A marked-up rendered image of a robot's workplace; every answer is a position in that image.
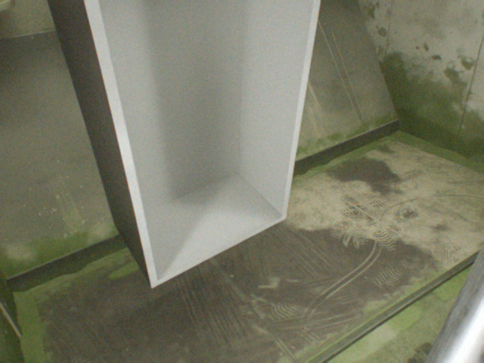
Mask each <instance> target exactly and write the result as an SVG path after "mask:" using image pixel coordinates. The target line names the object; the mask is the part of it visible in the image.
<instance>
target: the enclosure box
mask: <svg viewBox="0 0 484 363"><path fill-rule="evenodd" d="M47 3H48V6H49V8H50V11H51V16H52V19H53V22H54V25H55V27H56V31H57V36H58V38H59V40H60V44H61V47H62V50H63V54H64V59H66V62H67V67H68V70H69V73H70V78H71V79H72V81H73V86H74V89H75V92H76V97H77V101H78V103H79V106H80V108H81V112H82V117H83V119H84V123H85V128H86V129H87V131H88V136H89V139H90V142H91V145H92V150H93V153H94V156H95V161H96V163H97V164H98V168H99V172H100V175H101V180H102V183H103V186H104V190H105V194H106V197H107V202H108V205H109V207H110V212H111V215H112V218H113V221H114V224H115V226H116V228H117V230H118V231H119V233H120V235H121V236H122V238H123V240H124V241H125V243H126V245H127V247H128V248H129V251H130V253H131V254H132V256H133V258H134V259H135V261H136V262H137V264H138V265H139V267H140V268H141V270H142V271H143V273H144V275H145V277H146V279H147V281H148V283H149V285H150V286H151V288H153V287H155V286H157V285H159V284H162V283H164V282H166V281H167V280H169V279H170V278H172V277H174V276H176V275H178V274H180V273H182V272H184V271H187V270H188V269H190V268H193V267H194V266H196V265H198V264H200V262H202V261H204V260H206V259H208V258H211V257H213V256H215V255H216V254H218V253H220V252H222V251H224V250H226V249H228V248H230V247H232V246H234V245H236V244H238V243H240V242H241V241H244V240H246V239H248V238H250V237H251V236H253V235H254V234H257V233H259V232H261V231H262V230H264V229H266V228H268V227H270V226H272V225H274V224H276V223H278V222H281V221H283V220H285V219H286V217H287V208H288V203H289V196H290V187H291V182H292V177H293V168H294V162H295V157H296V148H297V142H298V137H299V128H300V123H301V117H302V112H303V108H304V102H305V96H306V88H307V82H308V77H309V67H310V61H311V56H312V49H313V46H314V41H315V31H316V26H317V20H318V10H319V5H321V0H47Z"/></svg>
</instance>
